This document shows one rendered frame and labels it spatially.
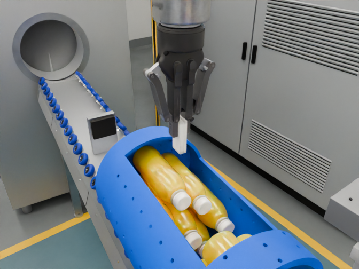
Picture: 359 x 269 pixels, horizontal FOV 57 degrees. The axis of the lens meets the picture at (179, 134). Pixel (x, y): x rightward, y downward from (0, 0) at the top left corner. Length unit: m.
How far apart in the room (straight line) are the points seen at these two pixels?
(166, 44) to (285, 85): 1.75
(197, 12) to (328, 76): 1.60
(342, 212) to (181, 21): 0.64
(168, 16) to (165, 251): 0.38
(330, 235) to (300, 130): 0.70
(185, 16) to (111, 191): 0.43
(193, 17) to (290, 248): 0.39
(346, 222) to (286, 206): 1.57
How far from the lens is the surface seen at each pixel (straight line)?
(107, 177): 0.79
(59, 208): 2.50
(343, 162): 2.16
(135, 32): 5.65
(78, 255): 2.18
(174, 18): 0.50
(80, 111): 1.63
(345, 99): 2.03
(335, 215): 0.95
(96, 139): 1.26
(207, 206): 0.77
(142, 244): 0.65
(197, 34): 0.52
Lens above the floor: 1.65
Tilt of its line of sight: 32 degrees down
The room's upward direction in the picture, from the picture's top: straight up
